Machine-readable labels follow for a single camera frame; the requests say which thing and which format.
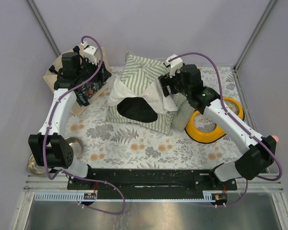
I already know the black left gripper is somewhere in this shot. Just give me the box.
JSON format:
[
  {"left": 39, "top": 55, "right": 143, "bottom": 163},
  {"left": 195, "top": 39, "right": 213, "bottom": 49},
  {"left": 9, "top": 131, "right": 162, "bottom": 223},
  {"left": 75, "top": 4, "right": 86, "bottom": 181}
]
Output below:
[{"left": 77, "top": 55, "right": 111, "bottom": 83}]

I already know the green checkered pet cushion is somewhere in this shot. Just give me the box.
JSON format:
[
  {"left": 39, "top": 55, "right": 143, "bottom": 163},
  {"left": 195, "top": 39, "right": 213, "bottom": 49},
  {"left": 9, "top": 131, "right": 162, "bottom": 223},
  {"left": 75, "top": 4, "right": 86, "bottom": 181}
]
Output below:
[{"left": 171, "top": 93, "right": 195, "bottom": 132}]

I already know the green striped pet tent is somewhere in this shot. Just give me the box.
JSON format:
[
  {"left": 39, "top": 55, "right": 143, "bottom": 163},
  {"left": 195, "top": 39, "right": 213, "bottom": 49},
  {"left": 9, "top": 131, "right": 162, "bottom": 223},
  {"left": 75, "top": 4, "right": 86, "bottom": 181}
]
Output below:
[{"left": 106, "top": 52, "right": 177, "bottom": 134}]

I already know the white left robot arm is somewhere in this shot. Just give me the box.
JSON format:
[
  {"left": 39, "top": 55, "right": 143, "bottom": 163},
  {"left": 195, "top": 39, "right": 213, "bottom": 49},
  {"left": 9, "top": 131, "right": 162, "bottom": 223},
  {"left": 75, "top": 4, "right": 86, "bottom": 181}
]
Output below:
[{"left": 28, "top": 46, "right": 111, "bottom": 189}]

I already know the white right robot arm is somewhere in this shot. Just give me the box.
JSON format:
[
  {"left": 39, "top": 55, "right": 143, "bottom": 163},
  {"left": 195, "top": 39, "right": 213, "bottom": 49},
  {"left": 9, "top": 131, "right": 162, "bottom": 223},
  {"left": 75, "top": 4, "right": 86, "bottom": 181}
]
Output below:
[{"left": 158, "top": 64, "right": 277, "bottom": 190}]

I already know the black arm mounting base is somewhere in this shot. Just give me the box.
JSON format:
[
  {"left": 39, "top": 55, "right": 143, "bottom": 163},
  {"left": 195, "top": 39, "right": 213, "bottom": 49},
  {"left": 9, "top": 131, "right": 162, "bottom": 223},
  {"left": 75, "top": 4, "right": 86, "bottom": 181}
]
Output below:
[{"left": 67, "top": 169, "right": 237, "bottom": 196}]

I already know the yellow double pet bowl holder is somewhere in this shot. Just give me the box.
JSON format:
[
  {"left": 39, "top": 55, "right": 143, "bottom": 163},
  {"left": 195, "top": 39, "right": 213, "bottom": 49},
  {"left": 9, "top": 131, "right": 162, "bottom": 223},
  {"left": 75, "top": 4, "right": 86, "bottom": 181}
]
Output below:
[{"left": 185, "top": 97, "right": 244, "bottom": 144}]

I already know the steel pet bowl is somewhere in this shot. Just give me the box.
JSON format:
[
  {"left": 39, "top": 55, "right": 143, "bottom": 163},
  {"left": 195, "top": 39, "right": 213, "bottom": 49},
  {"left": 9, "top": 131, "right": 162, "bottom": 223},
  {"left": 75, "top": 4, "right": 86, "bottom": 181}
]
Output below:
[
  {"left": 27, "top": 155, "right": 46, "bottom": 176},
  {"left": 65, "top": 137, "right": 84, "bottom": 159}
]

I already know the beige canvas tote bag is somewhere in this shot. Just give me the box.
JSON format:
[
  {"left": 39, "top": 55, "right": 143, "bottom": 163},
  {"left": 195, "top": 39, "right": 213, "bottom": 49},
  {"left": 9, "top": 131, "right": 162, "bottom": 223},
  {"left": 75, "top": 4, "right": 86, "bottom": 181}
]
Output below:
[{"left": 43, "top": 42, "right": 111, "bottom": 116}]

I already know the floral table mat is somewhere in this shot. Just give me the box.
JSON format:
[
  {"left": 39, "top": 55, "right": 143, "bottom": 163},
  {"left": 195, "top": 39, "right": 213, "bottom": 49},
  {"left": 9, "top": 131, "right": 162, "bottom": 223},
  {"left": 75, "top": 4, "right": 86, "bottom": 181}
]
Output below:
[{"left": 49, "top": 66, "right": 257, "bottom": 170}]

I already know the pink capped drink bottle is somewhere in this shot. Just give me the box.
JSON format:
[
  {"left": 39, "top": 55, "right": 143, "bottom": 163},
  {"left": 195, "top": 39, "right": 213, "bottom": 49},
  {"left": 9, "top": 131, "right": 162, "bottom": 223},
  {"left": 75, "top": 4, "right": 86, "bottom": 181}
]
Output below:
[{"left": 272, "top": 135, "right": 279, "bottom": 143}]

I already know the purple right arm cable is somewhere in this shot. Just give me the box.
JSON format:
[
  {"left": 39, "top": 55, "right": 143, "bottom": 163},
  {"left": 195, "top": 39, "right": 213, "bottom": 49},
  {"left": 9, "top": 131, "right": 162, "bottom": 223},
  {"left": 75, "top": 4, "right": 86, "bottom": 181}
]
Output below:
[{"left": 167, "top": 52, "right": 283, "bottom": 208}]

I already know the white slotted cable duct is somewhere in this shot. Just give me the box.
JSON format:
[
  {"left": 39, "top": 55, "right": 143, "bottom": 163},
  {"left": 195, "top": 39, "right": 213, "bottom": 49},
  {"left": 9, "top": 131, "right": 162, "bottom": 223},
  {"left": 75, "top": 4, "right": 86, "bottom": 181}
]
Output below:
[{"left": 35, "top": 190, "right": 228, "bottom": 202}]

